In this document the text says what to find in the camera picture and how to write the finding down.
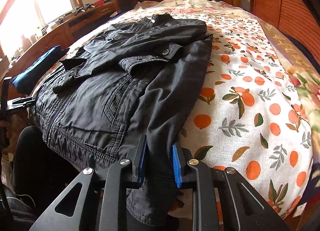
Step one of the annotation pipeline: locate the orange print white bedsheet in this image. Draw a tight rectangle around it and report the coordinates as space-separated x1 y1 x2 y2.
29 0 313 230

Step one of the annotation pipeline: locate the red bowl on desk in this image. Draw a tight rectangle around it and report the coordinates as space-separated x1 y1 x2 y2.
93 0 105 7

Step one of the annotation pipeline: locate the black jacket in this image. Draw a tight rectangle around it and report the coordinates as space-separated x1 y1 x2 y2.
29 14 212 227

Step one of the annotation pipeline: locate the wooden louvered wardrobe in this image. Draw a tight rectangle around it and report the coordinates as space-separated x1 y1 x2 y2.
250 0 319 70

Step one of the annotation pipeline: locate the wooden desk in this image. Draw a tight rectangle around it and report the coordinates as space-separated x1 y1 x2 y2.
0 1 117 82

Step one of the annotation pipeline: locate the floral pink blanket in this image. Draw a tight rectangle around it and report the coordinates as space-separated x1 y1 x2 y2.
129 0 319 150

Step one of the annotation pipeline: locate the camera mount on left gripper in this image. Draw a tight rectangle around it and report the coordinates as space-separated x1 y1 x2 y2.
1 76 12 111

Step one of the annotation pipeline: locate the folded blue garment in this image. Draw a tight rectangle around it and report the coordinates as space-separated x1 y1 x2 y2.
11 45 69 95

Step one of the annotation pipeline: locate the wooden chair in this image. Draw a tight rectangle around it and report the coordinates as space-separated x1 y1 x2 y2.
114 0 137 13

